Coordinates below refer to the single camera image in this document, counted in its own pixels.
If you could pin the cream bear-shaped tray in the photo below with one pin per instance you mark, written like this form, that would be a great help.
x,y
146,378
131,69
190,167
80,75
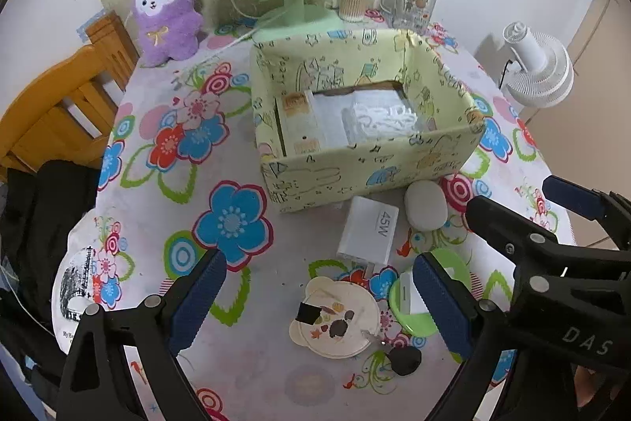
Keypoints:
x,y
323,297

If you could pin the wooden chair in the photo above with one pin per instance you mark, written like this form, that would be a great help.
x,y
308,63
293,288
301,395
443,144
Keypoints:
x,y
54,105

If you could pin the yellow-green printed fabric box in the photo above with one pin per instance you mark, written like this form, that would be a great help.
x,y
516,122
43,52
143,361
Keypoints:
x,y
315,174

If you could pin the floral tablecloth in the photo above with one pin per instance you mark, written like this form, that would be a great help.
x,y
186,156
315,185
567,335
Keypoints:
x,y
162,214

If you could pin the large white charger block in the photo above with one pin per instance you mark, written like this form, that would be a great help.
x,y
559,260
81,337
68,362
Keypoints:
x,y
367,228

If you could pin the cotton swab container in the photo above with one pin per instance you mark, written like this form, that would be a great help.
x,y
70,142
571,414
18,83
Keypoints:
x,y
353,4

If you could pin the purple plush toy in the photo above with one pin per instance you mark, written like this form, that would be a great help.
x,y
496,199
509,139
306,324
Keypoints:
x,y
165,21

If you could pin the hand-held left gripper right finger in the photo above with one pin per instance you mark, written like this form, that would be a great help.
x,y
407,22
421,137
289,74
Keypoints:
x,y
441,302

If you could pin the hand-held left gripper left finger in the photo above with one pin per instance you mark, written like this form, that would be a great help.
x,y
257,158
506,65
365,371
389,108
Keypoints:
x,y
197,302

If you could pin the small black square piece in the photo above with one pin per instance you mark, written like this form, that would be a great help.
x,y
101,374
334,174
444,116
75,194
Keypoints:
x,y
308,312

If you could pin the dark cloth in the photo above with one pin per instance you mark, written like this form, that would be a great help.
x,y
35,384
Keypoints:
x,y
39,223

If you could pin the green round lid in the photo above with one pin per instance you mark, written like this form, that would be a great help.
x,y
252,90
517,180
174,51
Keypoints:
x,y
451,265

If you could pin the white tower print bag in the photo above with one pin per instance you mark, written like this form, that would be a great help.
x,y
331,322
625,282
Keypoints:
x,y
74,283

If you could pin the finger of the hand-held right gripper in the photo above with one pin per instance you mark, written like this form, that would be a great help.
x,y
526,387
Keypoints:
x,y
572,194
503,228

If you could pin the black key fob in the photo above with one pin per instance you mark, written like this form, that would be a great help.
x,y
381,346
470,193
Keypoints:
x,y
405,361

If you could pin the white clip fan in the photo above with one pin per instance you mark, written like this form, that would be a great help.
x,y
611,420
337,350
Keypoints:
x,y
540,66

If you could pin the white box with beige label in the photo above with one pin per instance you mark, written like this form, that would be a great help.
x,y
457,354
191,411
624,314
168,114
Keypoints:
x,y
298,120

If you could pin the grey oval case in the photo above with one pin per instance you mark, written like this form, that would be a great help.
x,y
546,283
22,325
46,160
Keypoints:
x,y
426,206

